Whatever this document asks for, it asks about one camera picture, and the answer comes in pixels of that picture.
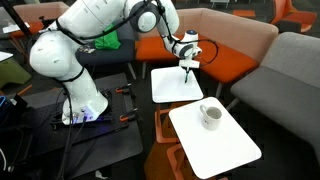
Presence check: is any green stool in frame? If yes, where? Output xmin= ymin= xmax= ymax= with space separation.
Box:
xmin=0 ymin=58 xmax=33 ymax=90

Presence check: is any patterned snack packet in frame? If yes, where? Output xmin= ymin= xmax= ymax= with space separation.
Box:
xmin=78 ymin=44 xmax=97 ymax=55

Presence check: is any dark grey armchair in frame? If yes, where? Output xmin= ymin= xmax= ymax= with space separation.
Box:
xmin=75 ymin=19 xmax=138 ymax=81

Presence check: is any green bag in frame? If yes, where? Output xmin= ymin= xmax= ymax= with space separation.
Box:
xmin=94 ymin=24 xmax=122 ymax=51

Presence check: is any orange ottoman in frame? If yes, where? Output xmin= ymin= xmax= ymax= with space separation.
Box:
xmin=232 ymin=9 xmax=257 ymax=19

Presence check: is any orange beige corner sofa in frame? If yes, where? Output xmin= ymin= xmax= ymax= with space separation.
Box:
xmin=134 ymin=7 xmax=279 ymax=98

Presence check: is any white paper scrap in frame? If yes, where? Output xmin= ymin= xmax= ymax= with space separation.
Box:
xmin=94 ymin=169 xmax=110 ymax=180

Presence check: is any beige orange armchair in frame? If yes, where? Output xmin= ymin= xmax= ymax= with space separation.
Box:
xmin=9 ymin=1 xmax=70 ymax=40

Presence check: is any orange black clamp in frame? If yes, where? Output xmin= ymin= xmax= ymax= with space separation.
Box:
xmin=118 ymin=108 xmax=139 ymax=123
xmin=114 ymin=84 xmax=134 ymax=95

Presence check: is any white flat panel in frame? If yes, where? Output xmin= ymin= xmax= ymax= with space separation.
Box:
xmin=0 ymin=51 xmax=15 ymax=63

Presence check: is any orange frame leg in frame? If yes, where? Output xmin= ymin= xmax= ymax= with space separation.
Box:
xmin=16 ymin=84 xmax=34 ymax=96

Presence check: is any white paper sheet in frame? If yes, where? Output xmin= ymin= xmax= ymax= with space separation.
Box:
xmin=2 ymin=22 xmax=31 ymax=35

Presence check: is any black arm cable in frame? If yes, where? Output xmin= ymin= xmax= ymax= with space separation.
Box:
xmin=54 ymin=0 xmax=220 ymax=68

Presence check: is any white mug cup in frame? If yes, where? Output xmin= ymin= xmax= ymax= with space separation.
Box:
xmin=199 ymin=104 xmax=223 ymax=131

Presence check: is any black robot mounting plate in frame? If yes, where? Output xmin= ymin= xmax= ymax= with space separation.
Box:
xmin=49 ymin=87 xmax=132 ymax=133

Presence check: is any black cart table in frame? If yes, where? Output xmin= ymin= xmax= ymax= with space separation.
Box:
xmin=0 ymin=72 xmax=144 ymax=180

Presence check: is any grey sofa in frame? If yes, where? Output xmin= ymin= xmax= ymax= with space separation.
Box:
xmin=226 ymin=31 xmax=320 ymax=164

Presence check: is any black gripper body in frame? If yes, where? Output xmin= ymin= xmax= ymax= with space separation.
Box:
xmin=179 ymin=57 xmax=202 ymax=70

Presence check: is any white side table orange frame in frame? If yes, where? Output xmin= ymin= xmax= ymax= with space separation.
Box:
xmin=150 ymin=64 xmax=205 ymax=144
xmin=166 ymin=96 xmax=263 ymax=180

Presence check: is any orange chair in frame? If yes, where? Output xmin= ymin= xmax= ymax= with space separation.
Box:
xmin=270 ymin=0 xmax=318 ymax=34

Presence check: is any black base cable bundle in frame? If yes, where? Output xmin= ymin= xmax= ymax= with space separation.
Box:
xmin=54 ymin=86 xmax=88 ymax=180

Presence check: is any black electronics box blue light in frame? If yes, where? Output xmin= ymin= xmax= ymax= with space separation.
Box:
xmin=0 ymin=94 xmax=29 ymax=128

